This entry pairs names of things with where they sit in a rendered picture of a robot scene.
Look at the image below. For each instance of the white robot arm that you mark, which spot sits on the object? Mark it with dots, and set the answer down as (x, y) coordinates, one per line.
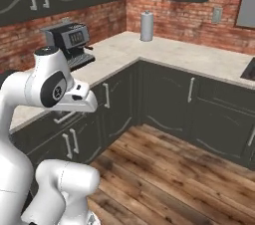
(20, 129)

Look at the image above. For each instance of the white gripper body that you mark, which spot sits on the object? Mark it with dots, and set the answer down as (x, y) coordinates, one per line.
(85, 105)

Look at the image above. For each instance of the black and silver coffee machine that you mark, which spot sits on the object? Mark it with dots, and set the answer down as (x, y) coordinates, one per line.
(72, 41)

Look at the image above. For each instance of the grey wall socket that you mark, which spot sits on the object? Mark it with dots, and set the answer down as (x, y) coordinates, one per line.
(217, 15)
(65, 20)

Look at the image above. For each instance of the dark drawer front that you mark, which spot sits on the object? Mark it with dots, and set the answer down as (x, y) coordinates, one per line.
(83, 121)

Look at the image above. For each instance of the white paper towel roll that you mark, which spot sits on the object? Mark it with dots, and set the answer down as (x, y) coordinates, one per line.
(146, 26)

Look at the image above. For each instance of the dark lower cupboard door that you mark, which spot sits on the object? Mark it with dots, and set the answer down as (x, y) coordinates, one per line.
(46, 149)
(222, 119)
(121, 103)
(166, 103)
(89, 136)

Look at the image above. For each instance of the black hob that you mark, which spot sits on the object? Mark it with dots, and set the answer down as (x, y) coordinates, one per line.
(249, 69)

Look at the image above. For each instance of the dark framed window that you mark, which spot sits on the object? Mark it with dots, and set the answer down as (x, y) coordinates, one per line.
(247, 0)

